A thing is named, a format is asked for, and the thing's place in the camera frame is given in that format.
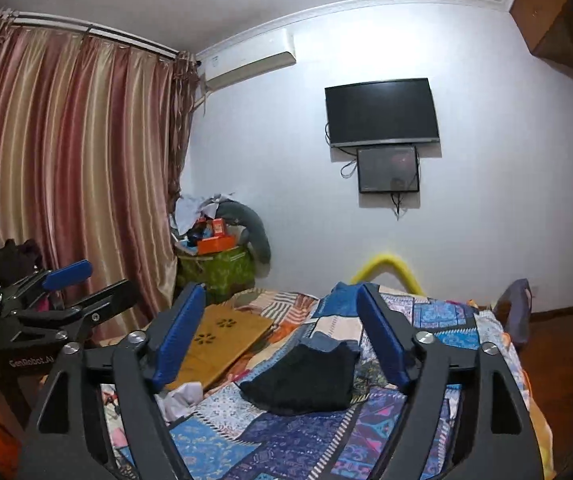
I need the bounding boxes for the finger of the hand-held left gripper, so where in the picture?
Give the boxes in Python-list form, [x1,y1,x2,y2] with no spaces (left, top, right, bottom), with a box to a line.
[0,279,140,345]
[2,259,93,307]

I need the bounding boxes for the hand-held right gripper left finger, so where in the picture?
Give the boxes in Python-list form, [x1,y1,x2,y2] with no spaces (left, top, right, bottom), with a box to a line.
[16,282,207,480]

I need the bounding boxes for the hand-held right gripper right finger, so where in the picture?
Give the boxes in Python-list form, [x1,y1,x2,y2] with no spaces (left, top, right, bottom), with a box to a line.
[355,282,543,480]

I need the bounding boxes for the black pants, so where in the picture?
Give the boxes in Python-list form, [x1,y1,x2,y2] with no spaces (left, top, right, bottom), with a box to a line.
[240,339,362,416]

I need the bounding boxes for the wooden lap board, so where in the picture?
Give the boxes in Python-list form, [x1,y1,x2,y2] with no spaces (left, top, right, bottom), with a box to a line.
[166,305,274,393]

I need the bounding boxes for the dark cloth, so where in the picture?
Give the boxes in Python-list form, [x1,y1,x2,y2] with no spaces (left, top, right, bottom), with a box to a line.
[0,239,43,282]

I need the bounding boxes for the blue jeans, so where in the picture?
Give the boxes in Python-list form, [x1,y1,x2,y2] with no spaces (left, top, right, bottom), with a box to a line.
[299,331,363,361]

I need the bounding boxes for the white cloth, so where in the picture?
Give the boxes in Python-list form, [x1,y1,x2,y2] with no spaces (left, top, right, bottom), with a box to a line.
[156,381,205,423]

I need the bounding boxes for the green patterned bag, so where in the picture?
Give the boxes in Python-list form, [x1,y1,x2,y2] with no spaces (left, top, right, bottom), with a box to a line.
[176,245,257,306]

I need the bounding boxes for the yellow foam tube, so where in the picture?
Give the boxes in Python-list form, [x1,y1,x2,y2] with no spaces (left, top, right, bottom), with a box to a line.
[350,254,424,296]

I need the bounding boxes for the orange box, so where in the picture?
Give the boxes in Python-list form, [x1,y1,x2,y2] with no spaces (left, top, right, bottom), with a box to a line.
[196,217,238,256]

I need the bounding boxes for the striped pink curtain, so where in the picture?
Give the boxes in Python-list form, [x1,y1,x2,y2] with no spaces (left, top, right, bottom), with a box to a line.
[0,10,194,351]

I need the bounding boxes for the pile of white clothes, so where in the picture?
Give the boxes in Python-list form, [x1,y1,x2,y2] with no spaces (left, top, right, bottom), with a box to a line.
[172,192,237,235]

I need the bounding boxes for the grey tube pillow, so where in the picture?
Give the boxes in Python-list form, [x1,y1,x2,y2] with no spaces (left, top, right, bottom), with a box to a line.
[216,200,272,264]

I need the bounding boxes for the grey purple backpack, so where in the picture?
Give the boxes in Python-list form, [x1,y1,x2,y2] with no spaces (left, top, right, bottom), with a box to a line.
[495,279,533,346]

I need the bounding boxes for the patchwork bedspread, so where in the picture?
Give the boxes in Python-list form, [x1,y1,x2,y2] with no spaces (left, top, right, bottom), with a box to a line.
[99,285,532,480]

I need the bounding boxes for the orange bed sheet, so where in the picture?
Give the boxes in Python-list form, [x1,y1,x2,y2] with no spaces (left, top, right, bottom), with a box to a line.
[513,355,558,480]

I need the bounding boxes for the white air conditioner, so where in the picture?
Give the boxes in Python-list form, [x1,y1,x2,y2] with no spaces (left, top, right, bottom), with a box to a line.
[200,30,298,94]

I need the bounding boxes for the small wall monitor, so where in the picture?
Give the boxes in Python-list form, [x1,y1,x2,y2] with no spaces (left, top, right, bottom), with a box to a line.
[356,145,421,194]

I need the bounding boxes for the black looped cable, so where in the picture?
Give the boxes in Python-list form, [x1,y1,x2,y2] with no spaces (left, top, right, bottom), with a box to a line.
[340,147,360,179]

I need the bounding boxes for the black wall television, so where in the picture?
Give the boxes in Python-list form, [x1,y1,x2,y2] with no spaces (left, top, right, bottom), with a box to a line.
[325,78,441,149]

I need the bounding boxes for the curtain rail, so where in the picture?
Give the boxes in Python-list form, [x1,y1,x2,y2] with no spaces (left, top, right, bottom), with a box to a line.
[0,9,198,63]

